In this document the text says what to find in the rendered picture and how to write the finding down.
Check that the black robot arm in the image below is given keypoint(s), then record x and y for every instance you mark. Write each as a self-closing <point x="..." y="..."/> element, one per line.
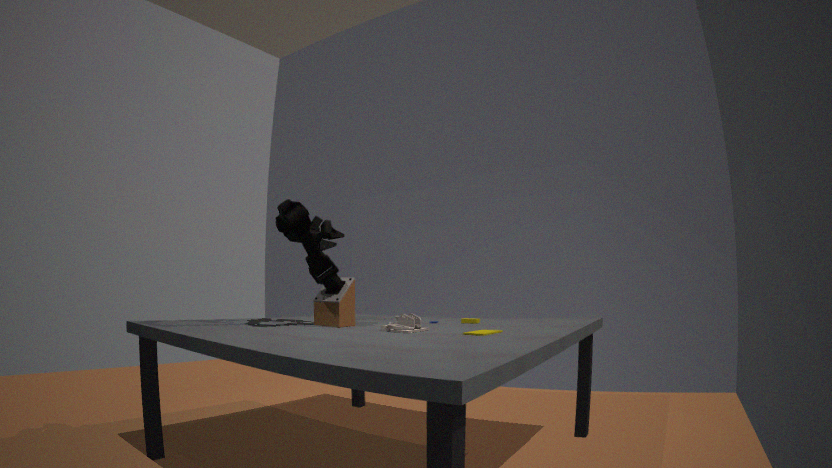
<point x="294" y="222"/>

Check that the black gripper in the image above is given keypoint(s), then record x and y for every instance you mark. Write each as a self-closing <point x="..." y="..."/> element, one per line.
<point x="327" y="232"/>

